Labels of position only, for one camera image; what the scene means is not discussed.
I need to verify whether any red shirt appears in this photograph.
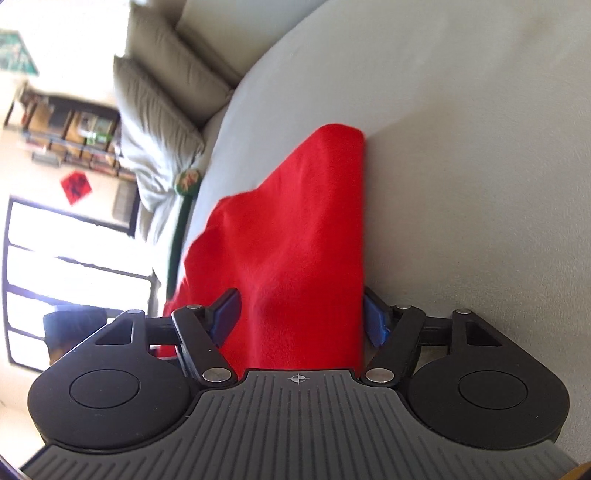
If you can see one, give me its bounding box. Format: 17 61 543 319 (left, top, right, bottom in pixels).
164 124 365 373

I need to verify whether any grey sofa pillow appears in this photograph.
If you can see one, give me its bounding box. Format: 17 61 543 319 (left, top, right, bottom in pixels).
113 57 205 212

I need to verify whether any bookshelf with books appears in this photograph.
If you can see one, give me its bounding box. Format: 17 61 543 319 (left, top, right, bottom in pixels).
3 87 135 182

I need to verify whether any red diamond wall decoration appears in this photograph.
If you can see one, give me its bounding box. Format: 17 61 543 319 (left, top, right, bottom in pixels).
60 171 92 205

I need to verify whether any grey sofa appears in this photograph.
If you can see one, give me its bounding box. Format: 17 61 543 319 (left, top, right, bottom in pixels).
138 0 591 384

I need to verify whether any green massage hammer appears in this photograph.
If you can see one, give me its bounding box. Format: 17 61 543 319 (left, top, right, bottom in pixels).
166 168 202 300

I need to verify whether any black framed glass door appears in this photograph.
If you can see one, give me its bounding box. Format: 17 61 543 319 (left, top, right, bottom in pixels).
1 197 159 372

